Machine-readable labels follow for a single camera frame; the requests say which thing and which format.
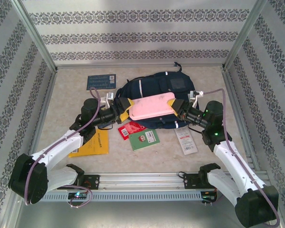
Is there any red booklet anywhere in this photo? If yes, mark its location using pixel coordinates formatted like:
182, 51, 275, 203
118, 121, 148, 141

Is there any pink pencil case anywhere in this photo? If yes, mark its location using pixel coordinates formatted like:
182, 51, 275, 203
129, 92, 176, 121

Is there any navy blue backpack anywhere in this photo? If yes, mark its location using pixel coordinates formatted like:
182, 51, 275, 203
115, 62, 200, 130

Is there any white packaged stationery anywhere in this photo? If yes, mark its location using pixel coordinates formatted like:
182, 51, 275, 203
173, 127, 198, 156

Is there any yellow book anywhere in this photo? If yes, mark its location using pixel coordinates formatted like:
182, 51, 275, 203
68, 128, 109, 158

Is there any blue book with barcodes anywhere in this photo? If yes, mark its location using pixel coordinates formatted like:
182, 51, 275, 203
86, 74, 117, 91

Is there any green booklet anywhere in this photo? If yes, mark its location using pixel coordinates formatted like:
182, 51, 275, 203
128, 129, 160, 152

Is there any small circuit board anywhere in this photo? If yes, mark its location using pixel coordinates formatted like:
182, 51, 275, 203
68, 191, 89, 200
201, 191, 218, 203

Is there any grey sheet metal panel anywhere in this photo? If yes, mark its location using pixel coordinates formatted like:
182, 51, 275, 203
14, 201, 283, 228

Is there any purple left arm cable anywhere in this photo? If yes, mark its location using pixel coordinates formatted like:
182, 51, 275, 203
25, 87, 107, 206

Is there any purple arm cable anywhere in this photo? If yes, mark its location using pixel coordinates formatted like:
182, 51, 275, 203
25, 87, 107, 206
203, 88, 281, 226

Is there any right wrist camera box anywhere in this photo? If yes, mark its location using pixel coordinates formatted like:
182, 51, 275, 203
189, 90, 205, 105

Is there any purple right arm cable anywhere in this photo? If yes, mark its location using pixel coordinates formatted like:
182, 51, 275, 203
203, 88, 281, 226

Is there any aluminium frame side bar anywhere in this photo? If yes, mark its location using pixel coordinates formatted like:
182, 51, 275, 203
220, 67, 285, 228
4, 68, 59, 228

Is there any aluminium frame cross bar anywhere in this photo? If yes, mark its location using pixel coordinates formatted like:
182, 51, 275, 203
54, 63, 226, 69

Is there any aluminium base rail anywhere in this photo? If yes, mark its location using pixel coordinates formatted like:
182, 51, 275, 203
57, 172, 228, 190

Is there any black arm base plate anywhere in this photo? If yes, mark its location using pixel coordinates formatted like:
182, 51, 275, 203
82, 174, 101, 190
184, 174, 226, 190

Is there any grey slotted cable duct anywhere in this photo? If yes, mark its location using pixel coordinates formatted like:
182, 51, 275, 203
44, 190, 219, 202

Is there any aluminium frame post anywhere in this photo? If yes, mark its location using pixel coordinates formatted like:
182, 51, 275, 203
10, 0, 58, 72
223, 0, 268, 72

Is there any short looped purple cable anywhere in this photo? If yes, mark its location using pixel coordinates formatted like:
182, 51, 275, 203
66, 187, 94, 210

